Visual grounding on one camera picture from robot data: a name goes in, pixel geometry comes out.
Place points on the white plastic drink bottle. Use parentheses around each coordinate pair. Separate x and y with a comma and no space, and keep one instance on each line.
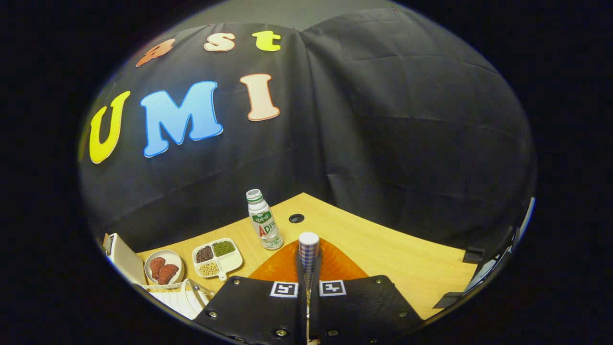
(266,225)

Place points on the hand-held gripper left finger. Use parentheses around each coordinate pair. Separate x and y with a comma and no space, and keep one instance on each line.
(254,306)

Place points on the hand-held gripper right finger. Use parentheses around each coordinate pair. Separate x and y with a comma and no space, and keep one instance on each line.
(364,306)

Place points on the white dish rack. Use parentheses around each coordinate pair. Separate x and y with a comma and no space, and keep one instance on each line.
(177,302)

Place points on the white divided dish with beans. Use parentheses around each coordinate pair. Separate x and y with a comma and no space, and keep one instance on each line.
(230,262)

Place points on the black table clamp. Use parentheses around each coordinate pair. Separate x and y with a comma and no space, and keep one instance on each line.
(449,300)
(474,255)

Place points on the black backdrop cloth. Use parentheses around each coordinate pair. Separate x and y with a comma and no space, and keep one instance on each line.
(383,120)

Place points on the bowl of red meat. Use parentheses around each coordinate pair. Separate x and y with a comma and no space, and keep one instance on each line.
(163,270)

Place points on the white box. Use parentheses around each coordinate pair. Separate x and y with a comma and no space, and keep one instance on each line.
(127,261)

